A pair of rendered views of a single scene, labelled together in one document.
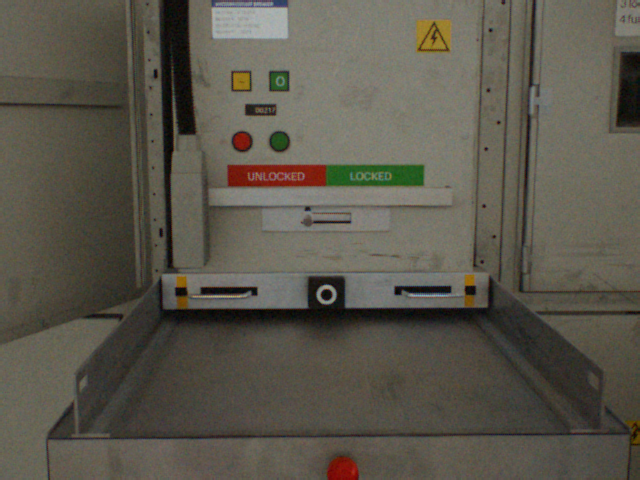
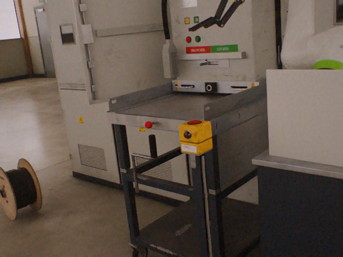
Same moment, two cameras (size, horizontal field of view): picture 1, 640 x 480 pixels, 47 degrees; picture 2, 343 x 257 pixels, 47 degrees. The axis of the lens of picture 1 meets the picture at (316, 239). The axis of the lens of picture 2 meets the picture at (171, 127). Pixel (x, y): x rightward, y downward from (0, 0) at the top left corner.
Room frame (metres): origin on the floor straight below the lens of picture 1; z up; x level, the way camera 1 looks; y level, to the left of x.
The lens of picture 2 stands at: (-0.44, -1.24, 1.22)
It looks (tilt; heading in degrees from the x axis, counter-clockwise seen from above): 14 degrees down; 43
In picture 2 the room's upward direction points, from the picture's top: 6 degrees counter-clockwise
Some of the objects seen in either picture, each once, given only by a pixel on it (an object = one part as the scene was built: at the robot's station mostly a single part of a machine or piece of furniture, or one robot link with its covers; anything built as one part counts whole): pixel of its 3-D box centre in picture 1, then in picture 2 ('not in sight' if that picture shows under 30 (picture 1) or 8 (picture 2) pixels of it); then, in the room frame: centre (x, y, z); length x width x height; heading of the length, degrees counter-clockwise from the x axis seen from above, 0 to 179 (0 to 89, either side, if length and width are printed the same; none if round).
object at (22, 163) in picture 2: not in sight; (17, 188); (0.73, 1.43, 0.20); 0.40 x 0.22 x 0.40; 84
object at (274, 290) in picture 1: (325, 287); (214, 85); (1.22, -0.02, 0.90); 0.54 x 0.05 x 0.06; 91
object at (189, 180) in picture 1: (190, 208); (170, 60); (1.13, 0.19, 1.04); 0.08 x 0.05 x 0.17; 1
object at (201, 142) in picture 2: not in sight; (195, 136); (0.56, -0.41, 0.85); 0.08 x 0.08 x 0.10; 1
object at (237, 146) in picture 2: not in sight; (205, 173); (1.08, -0.02, 0.46); 0.64 x 0.58 x 0.66; 1
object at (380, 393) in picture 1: (329, 357); (199, 106); (1.08, -0.02, 0.82); 0.68 x 0.62 x 0.06; 1
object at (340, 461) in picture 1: (342, 469); (150, 124); (0.72, -0.03, 0.82); 0.04 x 0.03 x 0.03; 1
